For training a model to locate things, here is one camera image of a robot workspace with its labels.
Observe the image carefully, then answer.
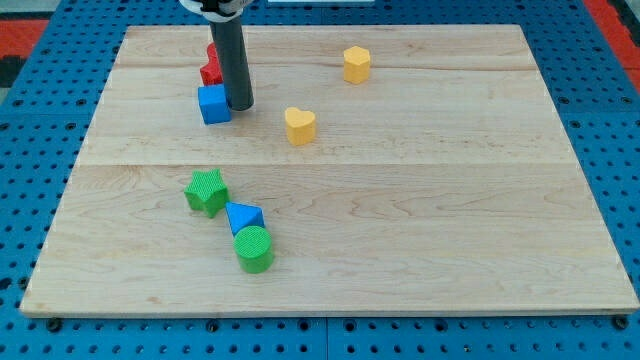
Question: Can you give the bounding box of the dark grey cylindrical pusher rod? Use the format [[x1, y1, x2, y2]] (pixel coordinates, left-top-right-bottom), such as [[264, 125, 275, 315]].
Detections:
[[209, 18, 254, 111]]

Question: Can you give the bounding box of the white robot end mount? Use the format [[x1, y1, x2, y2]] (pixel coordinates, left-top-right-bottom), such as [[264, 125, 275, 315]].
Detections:
[[179, 0, 253, 23]]

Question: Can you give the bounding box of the blue cube block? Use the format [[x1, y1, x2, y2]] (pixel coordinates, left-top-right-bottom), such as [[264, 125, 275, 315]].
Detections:
[[197, 84, 231, 125]]

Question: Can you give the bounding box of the red star block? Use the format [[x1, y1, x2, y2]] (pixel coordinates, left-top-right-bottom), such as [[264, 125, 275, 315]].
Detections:
[[200, 43, 223, 86]]

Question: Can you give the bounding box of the green star block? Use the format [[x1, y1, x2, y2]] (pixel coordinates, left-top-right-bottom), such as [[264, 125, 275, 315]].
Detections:
[[184, 168, 230, 218]]

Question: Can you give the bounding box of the yellow heart block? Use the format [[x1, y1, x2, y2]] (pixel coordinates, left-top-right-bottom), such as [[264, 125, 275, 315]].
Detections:
[[285, 107, 316, 146]]

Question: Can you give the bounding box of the yellow hexagon block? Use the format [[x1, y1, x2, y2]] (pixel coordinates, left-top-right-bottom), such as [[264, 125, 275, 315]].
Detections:
[[343, 46, 371, 84]]

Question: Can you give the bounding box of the blue triangle block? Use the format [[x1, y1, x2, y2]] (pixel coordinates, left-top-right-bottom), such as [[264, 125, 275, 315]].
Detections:
[[225, 202, 265, 236]]

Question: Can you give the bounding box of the light wooden board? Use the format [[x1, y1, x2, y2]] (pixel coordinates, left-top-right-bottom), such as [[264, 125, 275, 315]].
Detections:
[[21, 25, 639, 318]]

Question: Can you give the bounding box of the green cylinder block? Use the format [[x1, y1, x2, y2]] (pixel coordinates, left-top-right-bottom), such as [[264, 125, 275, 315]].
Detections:
[[233, 225, 274, 274]]

